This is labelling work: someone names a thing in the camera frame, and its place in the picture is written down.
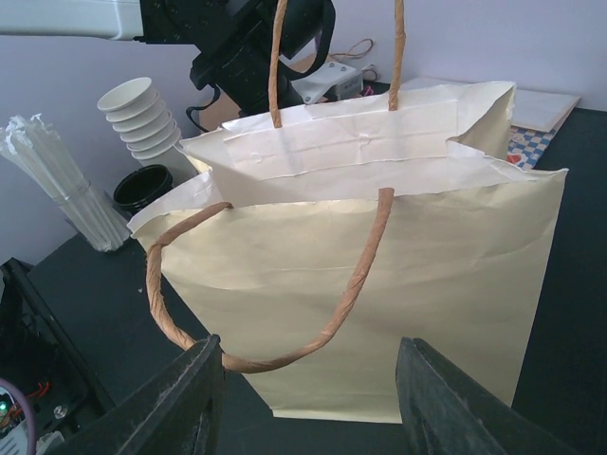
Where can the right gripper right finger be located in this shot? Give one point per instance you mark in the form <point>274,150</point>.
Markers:
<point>445,411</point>

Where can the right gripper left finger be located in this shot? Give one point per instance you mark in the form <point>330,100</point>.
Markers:
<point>178,411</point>

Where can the cream paper bag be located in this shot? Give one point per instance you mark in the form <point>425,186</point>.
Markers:
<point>328,232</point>

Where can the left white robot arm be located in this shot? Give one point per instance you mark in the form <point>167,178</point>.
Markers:
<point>234,37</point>

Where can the small green circuit board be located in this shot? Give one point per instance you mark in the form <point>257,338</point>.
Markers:
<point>12,407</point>

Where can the crumpled white paper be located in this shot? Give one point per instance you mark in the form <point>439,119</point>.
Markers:
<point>38,150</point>

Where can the left white cup stack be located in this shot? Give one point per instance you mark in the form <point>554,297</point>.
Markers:
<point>147,127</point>

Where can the blue checkered bakery bag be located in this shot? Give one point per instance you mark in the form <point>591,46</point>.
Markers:
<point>536,128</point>

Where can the brown kraft paper bag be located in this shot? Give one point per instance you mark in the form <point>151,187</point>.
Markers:
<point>353,55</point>

